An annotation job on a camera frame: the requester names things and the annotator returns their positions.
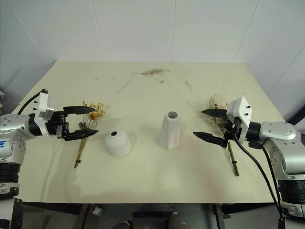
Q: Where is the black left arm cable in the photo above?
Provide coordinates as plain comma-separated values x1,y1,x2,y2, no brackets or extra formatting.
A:
17,89,48,115

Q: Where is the dried grass sprig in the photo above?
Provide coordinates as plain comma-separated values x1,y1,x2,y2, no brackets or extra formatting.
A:
132,68,171,84

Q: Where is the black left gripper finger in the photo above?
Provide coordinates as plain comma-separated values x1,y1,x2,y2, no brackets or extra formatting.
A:
64,129,99,142
62,105,96,116

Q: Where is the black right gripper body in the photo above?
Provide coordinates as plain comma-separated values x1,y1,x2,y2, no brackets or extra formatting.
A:
223,117,241,144

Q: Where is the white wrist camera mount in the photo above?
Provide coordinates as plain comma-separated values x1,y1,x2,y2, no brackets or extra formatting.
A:
34,92,56,137
226,96,254,145

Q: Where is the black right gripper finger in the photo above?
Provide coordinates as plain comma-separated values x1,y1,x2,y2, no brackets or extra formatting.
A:
201,108,229,118
193,131,228,149

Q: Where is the yellow dried flower bunch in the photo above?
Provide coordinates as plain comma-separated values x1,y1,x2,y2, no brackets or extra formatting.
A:
73,101,109,169

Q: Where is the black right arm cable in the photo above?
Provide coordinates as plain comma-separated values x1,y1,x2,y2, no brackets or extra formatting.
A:
249,140,284,215
233,119,286,229

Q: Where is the short round white vase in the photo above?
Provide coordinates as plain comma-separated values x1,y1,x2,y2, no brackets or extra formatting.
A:
103,130,132,158

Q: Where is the thin dried twig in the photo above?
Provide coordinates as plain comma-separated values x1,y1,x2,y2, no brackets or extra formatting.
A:
116,81,132,95

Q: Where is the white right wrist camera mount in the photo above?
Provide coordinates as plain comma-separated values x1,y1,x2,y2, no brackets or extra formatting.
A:
226,96,254,145

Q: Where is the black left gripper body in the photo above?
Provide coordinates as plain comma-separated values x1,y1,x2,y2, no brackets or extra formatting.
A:
46,110,71,140

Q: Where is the rusty metal frame leg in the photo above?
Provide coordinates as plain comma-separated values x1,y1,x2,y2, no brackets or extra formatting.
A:
211,204,232,229
78,204,92,229

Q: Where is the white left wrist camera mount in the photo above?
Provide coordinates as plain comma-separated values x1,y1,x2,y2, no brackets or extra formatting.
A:
34,92,56,137

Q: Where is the beige dried flower bunch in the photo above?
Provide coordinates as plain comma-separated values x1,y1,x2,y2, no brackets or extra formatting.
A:
197,94,240,177

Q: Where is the tall white vase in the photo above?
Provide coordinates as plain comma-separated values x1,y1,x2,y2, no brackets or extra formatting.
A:
157,111,181,150

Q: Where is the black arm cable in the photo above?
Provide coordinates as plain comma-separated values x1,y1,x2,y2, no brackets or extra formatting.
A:
17,89,48,115
233,119,286,229
249,140,284,215

